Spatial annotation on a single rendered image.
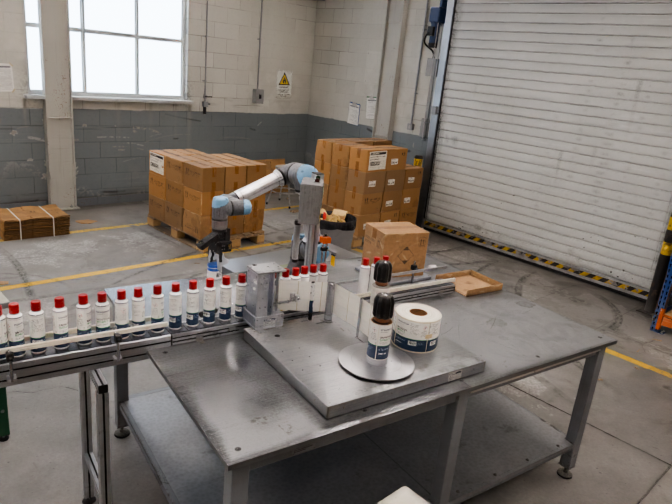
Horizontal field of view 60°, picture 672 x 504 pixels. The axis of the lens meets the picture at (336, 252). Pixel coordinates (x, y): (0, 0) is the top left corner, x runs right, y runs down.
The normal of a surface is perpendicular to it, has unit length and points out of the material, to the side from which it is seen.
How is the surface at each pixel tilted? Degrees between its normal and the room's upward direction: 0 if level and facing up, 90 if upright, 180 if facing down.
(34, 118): 90
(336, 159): 90
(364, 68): 90
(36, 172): 90
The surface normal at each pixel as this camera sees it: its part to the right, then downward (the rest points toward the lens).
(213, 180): 0.71, 0.28
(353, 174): -0.69, 0.15
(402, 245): 0.41, 0.32
